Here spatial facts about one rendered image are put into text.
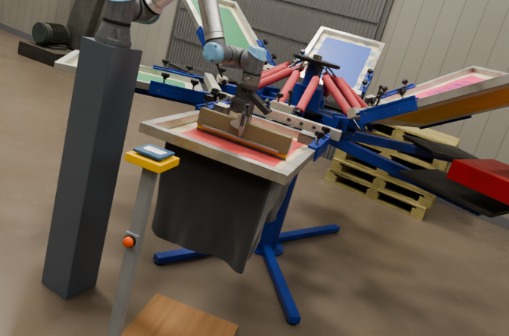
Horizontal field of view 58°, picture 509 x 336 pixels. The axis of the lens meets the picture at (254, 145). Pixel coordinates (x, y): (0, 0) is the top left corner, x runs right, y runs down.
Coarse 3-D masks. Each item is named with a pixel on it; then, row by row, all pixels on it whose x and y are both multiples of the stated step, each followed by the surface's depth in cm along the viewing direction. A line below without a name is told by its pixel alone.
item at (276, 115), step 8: (232, 96) 244; (256, 112) 240; (272, 112) 238; (280, 112) 237; (280, 120) 237; (288, 120) 239; (296, 120) 234; (304, 120) 233; (304, 128) 234; (312, 128) 235; (320, 128) 231; (336, 136) 229
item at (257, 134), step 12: (204, 108) 191; (204, 120) 192; (216, 120) 190; (228, 120) 188; (228, 132) 189; (252, 132) 186; (264, 132) 184; (276, 132) 183; (264, 144) 185; (276, 144) 183; (288, 144) 182
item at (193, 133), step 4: (180, 132) 183; (184, 132) 185; (188, 132) 186; (192, 132) 188; (196, 132) 190; (200, 132) 191; (204, 132) 193; (192, 136) 183; (196, 136) 184; (200, 140) 180; (204, 140) 182; (208, 140) 184; (212, 144) 180; (216, 144) 181; (220, 144) 183; (224, 148) 178
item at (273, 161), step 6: (294, 144) 216; (300, 144) 219; (228, 150) 178; (234, 150) 180; (294, 150) 205; (246, 156) 176; (252, 156) 179; (270, 156) 185; (288, 156) 192; (264, 162) 175; (270, 162) 177; (276, 162) 179
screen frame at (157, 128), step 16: (192, 112) 207; (144, 128) 169; (160, 128) 168; (272, 128) 232; (288, 128) 229; (176, 144) 166; (192, 144) 164; (208, 144) 165; (224, 160) 161; (240, 160) 159; (256, 160) 161; (304, 160) 179; (272, 176) 156; (288, 176) 155
